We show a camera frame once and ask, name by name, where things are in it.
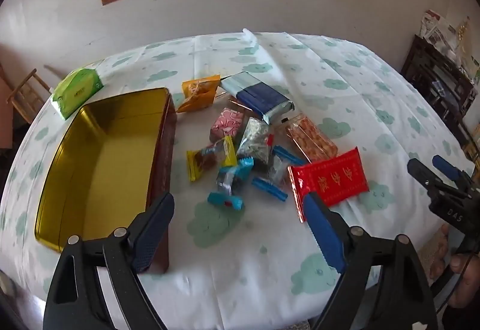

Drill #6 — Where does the person's right hand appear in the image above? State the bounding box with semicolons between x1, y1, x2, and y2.
448;254;480;310

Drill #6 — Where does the white cloud print tablecloth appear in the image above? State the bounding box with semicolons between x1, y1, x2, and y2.
0;29;476;330

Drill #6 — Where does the blue-ended clear candy packet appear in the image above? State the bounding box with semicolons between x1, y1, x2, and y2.
252;145;309;203
207;157;255;211

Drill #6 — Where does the red tin box gold inside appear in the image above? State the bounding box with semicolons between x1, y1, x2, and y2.
34;87;178;274

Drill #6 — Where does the clear packet of orange crackers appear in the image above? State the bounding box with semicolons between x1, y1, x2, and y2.
285;114;338;162

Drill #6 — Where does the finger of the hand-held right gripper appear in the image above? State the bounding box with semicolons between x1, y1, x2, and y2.
432;154;474;184
407;158;451;199

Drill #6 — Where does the black cable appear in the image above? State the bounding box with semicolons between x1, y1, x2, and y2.
435;253;475;316

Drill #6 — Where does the pile of papers and boxes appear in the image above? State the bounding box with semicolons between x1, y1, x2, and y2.
418;9;480;79

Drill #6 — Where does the red snack packet gold print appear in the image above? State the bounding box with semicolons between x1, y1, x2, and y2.
287;147;370;223

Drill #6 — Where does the yellow candy packet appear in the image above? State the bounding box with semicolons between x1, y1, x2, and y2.
186;136;238;182

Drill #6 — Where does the green tissue pack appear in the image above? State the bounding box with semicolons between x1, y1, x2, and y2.
51;68;104;119

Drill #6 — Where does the dark wooden cabinet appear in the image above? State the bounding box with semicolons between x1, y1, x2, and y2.
400;34;480;162

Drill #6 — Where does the small wooden chair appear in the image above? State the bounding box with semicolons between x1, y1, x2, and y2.
7;68;51;124

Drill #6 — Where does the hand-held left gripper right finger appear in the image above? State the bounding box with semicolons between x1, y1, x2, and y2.
302;191;439;330

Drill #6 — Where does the orange snack packet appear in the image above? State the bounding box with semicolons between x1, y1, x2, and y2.
176;75;221;113

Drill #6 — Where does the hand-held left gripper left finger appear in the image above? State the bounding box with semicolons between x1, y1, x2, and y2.
43;192;176;330

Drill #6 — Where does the pink patterned snack packet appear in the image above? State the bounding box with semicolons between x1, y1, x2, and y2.
209;108;244;140

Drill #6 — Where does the silver green snack packet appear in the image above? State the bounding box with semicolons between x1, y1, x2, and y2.
236;117;274;165

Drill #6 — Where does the blue and grey snack packet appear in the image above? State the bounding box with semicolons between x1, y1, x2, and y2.
219;71;294;125

